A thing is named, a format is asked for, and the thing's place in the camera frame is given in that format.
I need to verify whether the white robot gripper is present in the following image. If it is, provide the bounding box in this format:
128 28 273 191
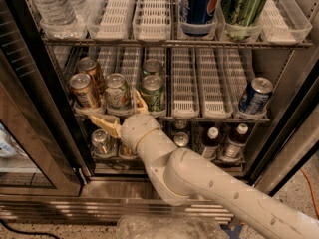
89 89 160 151

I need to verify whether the white green 7up can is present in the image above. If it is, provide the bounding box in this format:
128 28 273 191
106 73 131 110

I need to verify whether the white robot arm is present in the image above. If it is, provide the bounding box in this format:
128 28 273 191
89 111 319 239

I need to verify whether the gold can bottom shelf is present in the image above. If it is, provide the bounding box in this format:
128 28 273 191
119 143 137 160

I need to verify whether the silver can bottom left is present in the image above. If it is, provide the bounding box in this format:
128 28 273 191
91 129 114 157

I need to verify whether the green can middle front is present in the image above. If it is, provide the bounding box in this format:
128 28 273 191
141 75 164 112

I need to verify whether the gold can front left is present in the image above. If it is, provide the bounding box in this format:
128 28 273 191
69 73 100 109

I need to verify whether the green can middle rear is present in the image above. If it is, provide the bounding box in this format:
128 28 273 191
142 59 163 77

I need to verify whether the green can bottom shelf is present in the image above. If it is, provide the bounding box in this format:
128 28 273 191
173 132 189 147

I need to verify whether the green can shelf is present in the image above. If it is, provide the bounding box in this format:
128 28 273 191
173 132 189 147
221 0 266 41

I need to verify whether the gold can rear left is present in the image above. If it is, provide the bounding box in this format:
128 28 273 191
77 57 107 97

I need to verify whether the glass fridge door left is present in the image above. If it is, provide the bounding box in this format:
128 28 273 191
0 0 81 196

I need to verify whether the stainless steel fridge cabinet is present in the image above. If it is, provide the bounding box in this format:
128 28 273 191
1 0 318 224

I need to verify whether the blue pepsi can middle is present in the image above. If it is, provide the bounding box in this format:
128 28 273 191
238 77 273 115

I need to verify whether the blue pepsi can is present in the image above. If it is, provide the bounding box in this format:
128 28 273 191
238 77 273 115
179 0 218 36

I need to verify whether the blue pepsi can top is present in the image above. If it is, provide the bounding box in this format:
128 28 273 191
179 0 218 36

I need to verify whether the green can top shelf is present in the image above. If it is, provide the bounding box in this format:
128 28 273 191
221 0 266 41

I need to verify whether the brown bottle white cap left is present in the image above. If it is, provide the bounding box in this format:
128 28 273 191
200 127 219 160

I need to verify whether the brown bottle white cap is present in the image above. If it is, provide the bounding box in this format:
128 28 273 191
222 123 248 159
200 127 219 160

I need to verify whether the brown bottle white cap right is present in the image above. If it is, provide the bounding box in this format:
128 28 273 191
222 123 248 159

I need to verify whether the clear plastic bag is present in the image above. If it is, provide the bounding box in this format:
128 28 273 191
116 215 230 239

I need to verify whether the clear water bottle front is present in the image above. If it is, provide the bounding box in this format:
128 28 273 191
33 0 76 26

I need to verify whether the blue tape on floor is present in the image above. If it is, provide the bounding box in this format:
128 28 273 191
221 224 243 239

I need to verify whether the middle wire shelf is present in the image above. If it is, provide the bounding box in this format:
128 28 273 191
76 113 270 123

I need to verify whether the wire shelf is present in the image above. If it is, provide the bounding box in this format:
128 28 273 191
42 37 314 50
76 113 270 123

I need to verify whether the top wire shelf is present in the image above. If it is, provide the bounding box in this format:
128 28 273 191
42 37 314 50

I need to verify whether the black cable on floor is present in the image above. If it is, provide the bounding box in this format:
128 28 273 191
0 218 61 239

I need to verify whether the orange power cable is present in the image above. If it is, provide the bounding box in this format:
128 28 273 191
300 168 319 219

